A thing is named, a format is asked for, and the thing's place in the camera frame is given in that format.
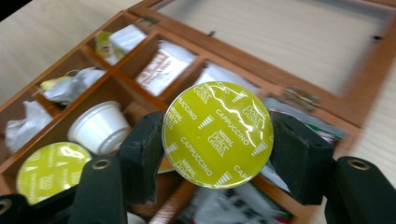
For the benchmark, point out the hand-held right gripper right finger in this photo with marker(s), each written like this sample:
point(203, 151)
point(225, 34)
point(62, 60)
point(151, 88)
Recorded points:
point(299, 158)

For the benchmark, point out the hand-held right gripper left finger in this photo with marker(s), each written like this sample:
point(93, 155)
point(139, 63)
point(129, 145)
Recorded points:
point(141, 155)

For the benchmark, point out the brown wooden compartment box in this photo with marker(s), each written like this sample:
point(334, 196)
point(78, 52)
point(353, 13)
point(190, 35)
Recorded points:
point(351, 102)

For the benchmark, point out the yellow-green lid coffee capsule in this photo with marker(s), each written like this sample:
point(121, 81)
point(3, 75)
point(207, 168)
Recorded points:
point(218, 133)
point(49, 171)

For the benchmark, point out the white packet red green stripes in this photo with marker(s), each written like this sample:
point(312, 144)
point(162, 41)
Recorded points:
point(314, 124)

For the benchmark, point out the white coffee capsule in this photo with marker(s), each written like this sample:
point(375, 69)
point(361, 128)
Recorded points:
point(99, 127)

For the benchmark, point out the white packet black print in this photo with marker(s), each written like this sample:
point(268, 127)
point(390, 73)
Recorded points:
point(230, 205)

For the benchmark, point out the white sachet brown print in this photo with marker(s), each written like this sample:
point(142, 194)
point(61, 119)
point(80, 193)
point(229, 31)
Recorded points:
point(165, 68)

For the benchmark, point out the grey tea bag yellow tag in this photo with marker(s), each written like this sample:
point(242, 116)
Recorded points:
point(73, 85)

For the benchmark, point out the plain white sachet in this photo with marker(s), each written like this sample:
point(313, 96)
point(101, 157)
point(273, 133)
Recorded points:
point(218, 74)

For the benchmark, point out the white and green sachet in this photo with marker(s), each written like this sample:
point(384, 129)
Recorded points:
point(124, 40)

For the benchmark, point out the crumpled clear wrapper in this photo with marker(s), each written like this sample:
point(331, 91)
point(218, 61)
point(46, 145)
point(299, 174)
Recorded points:
point(28, 127)

